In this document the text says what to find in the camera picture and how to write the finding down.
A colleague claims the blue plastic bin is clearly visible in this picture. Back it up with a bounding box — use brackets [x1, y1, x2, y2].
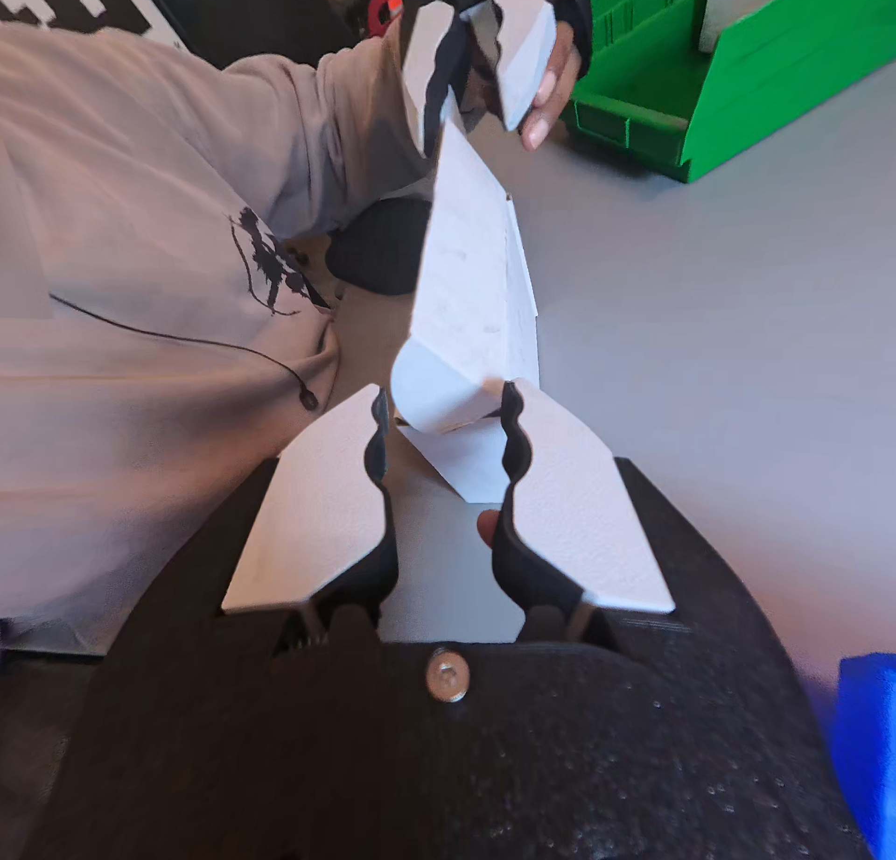
[805, 652, 896, 860]

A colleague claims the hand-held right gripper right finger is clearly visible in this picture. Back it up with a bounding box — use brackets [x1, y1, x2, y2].
[492, 377, 677, 642]

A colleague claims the dark rounded object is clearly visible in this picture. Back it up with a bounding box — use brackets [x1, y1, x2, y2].
[325, 197, 433, 296]

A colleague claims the person's left hand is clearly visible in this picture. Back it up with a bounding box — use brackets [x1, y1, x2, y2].
[521, 23, 583, 152]

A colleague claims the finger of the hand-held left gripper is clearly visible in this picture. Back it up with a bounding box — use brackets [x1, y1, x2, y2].
[482, 0, 559, 134]
[401, 0, 469, 159]

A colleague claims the beige printed sweatshirt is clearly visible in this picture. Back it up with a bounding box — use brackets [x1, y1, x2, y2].
[0, 132, 344, 658]

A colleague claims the green plastic bin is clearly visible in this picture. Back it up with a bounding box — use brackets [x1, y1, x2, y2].
[560, 0, 896, 183]

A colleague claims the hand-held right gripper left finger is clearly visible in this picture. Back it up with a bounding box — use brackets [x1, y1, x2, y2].
[221, 384, 400, 642]

